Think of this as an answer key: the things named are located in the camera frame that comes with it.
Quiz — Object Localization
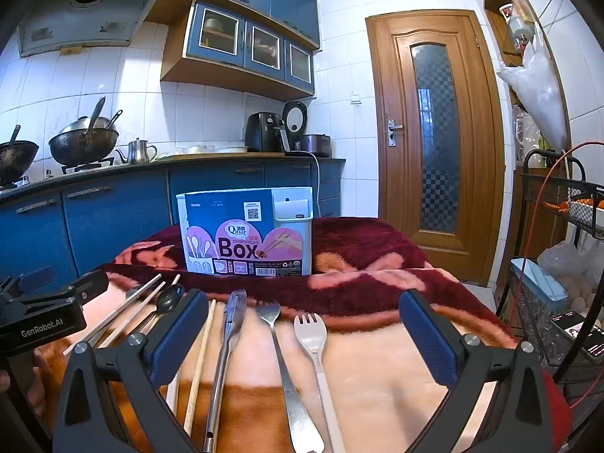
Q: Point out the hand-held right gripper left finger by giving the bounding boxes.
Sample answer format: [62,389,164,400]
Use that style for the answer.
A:
[52,288,211,453]

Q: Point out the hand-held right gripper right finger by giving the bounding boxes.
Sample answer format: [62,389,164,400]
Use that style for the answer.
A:
[399,288,562,453]

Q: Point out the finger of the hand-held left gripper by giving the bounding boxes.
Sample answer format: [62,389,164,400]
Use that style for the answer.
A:
[65,270,110,302]
[0,265,58,300]

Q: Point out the wooden chopstick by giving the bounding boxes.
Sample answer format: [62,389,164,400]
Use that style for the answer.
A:
[183,299,217,437]
[166,369,182,420]

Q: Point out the black spoon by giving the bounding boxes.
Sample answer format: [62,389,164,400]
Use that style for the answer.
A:
[133,285,186,338]

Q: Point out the pale chopstick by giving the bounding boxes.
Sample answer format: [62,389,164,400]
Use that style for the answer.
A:
[132,274,182,338]

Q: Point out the steel fork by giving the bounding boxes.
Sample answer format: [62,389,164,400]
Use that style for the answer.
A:
[256,299,326,453]

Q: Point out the pale blue utensil holder box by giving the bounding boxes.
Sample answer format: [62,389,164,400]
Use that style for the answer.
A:
[176,186,313,276]

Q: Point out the white plastic fork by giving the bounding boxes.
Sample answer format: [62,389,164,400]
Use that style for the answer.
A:
[293,313,347,453]

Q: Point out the person's left hand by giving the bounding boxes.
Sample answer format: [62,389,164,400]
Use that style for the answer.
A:
[29,353,49,405]

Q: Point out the blue lower cabinets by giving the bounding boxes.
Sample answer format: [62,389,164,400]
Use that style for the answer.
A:
[0,158,345,293]

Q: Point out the red and pink blanket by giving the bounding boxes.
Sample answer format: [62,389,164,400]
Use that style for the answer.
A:
[35,216,572,453]

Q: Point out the gas stove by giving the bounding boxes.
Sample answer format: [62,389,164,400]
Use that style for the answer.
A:
[61,156,117,174]

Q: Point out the blue lid glass container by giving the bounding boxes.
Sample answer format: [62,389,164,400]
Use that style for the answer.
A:
[510,257,569,336]

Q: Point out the small black wok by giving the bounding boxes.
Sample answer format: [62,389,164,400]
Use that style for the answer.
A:
[0,125,39,186]

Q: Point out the large black wok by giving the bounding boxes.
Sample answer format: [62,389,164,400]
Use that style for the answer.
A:
[48,109,123,167]

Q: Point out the steel kettle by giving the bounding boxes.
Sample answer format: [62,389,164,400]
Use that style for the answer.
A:
[116,138,158,165]

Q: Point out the plastic bag of eggs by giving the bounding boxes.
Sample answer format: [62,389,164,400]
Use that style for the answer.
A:
[538,240,604,322]

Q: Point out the metal spatula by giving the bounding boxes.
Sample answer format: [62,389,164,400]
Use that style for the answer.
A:
[82,97,107,140]

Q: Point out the wooden cutting board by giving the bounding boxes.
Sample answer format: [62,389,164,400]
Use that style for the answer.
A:
[160,151,259,160]

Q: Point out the carrots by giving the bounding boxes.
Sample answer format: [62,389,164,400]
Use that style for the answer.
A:
[542,195,604,213]

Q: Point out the black air fryer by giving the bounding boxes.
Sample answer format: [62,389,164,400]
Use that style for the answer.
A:
[244,112,286,153]

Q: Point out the rice cooker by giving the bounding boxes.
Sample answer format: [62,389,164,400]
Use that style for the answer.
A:
[282,100,332,158]

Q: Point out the wooden door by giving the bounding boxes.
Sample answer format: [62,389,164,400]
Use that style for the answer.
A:
[365,9,505,286]

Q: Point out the grey range hood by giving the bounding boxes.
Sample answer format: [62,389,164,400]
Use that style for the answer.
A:
[18,0,173,57]

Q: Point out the white plastic bag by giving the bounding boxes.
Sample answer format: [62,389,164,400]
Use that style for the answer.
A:
[495,33,570,152]

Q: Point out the wooden shelf unit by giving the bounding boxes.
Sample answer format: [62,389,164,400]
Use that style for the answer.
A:
[481,0,574,288]

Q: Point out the clear bottle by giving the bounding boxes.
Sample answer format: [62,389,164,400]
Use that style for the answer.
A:
[508,9,539,52]

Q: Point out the red cable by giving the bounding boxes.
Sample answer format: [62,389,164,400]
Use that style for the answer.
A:
[519,143,604,336]

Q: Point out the white power cable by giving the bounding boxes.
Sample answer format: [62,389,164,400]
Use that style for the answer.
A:
[308,151,322,219]

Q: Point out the black wire rack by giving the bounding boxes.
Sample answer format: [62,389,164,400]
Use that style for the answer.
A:
[500,148,604,411]

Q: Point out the glass door wall cabinet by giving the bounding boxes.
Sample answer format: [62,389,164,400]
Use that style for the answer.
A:
[160,0,318,101]

